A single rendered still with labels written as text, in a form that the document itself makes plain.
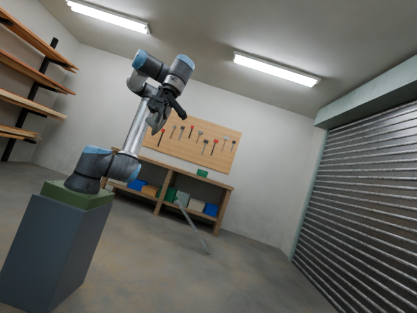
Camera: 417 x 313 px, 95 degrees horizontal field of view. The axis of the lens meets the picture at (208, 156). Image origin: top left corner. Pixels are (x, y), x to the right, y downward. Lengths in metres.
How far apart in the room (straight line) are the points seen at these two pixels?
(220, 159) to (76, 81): 3.43
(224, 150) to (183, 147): 0.83
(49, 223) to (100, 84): 3.82
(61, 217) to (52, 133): 3.89
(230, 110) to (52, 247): 3.54
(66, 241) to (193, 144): 3.01
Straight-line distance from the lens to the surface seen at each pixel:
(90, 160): 1.30
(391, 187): 2.62
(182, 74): 0.88
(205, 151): 3.88
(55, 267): 1.38
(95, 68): 5.05
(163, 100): 0.83
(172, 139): 3.98
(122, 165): 1.31
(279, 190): 4.15
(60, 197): 1.34
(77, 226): 1.26
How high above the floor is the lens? 0.95
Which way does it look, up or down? 5 degrees up
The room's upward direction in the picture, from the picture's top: 19 degrees clockwise
